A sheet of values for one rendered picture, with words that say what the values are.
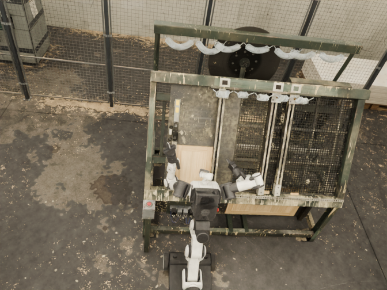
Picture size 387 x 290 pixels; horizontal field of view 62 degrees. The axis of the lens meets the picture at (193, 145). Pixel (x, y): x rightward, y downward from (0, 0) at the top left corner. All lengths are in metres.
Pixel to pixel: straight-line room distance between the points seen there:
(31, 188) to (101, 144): 1.15
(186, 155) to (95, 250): 1.60
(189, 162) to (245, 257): 1.48
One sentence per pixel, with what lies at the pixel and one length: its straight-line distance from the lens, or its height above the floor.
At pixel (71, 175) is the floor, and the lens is 4.78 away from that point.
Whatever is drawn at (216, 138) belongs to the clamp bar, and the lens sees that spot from 3.26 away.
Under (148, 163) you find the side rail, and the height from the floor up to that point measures 1.15.
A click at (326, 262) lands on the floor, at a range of 4.59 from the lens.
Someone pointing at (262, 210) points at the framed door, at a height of 0.35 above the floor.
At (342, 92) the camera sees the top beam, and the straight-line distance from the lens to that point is 3.60.
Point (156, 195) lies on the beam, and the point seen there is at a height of 0.86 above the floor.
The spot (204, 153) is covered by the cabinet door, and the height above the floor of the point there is 1.24.
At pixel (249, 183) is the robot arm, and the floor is 1.45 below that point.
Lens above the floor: 3.62
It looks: 44 degrees down
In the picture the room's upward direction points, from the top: 10 degrees clockwise
